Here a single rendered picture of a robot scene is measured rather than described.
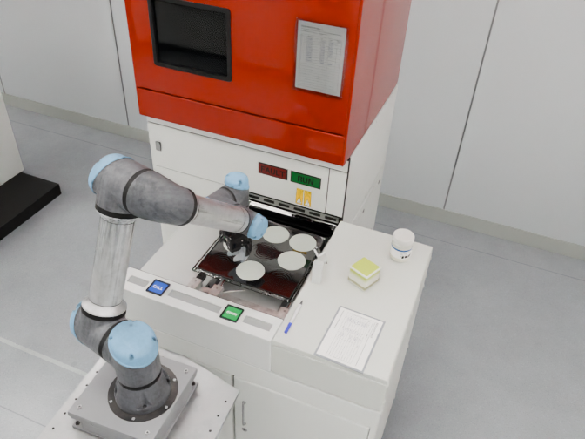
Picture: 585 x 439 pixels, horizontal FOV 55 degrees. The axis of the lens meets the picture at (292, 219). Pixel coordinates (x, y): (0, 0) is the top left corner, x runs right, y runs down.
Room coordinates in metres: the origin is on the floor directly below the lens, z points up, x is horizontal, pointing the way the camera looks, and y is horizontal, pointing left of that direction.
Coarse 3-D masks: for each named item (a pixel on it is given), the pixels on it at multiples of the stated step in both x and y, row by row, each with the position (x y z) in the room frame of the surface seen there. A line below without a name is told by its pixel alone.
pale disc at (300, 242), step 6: (300, 234) 1.64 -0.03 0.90; (306, 234) 1.64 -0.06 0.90; (294, 240) 1.60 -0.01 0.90; (300, 240) 1.60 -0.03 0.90; (306, 240) 1.61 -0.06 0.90; (312, 240) 1.61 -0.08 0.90; (294, 246) 1.57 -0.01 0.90; (300, 246) 1.57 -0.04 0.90; (306, 246) 1.58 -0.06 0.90; (312, 246) 1.58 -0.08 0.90
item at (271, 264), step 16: (272, 224) 1.69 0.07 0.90; (256, 240) 1.59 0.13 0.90; (288, 240) 1.60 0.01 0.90; (320, 240) 1.61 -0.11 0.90; (208, 256) 1.49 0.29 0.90; (224, 256) 1.50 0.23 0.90; (256, 256) 1.50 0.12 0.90; (272, 256) 1.51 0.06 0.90; (304, 256) 1.52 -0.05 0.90; (224, 272) 1.41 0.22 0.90; (272, 272) 1.43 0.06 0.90; (288, 272) 1.43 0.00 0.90; (304, 272) 1.44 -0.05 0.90; (272, 288) 1.35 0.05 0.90; (288, 288) 1.35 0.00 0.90
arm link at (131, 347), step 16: (112, 336) 0.92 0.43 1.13; (128, 336) 0.93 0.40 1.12; (144, 336) 0.93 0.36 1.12; (112, 352) 0.89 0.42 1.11; (128, 352) 0.88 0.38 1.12; (144, 352) 0.89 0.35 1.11; (128, 368) 0.87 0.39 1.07; (144, 368) 0.88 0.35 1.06; (160, 368) 0.93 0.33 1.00; (128, 384) 0.87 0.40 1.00; (144, 384) 0.88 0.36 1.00
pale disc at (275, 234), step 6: (270, 228) 1.66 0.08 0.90; (276, 228) 1.67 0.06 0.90; (282, 228) 1.67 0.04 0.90; (264, 234) 1.63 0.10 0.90; (270, 234) 1.63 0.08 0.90; (276, 234) 1.63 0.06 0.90; (282, 234) 1.63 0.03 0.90; (288, 234) 1.63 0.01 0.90; (270, 240) 1.59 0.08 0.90; (276, 240) 1.60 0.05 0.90; (282, 240) 1.60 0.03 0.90
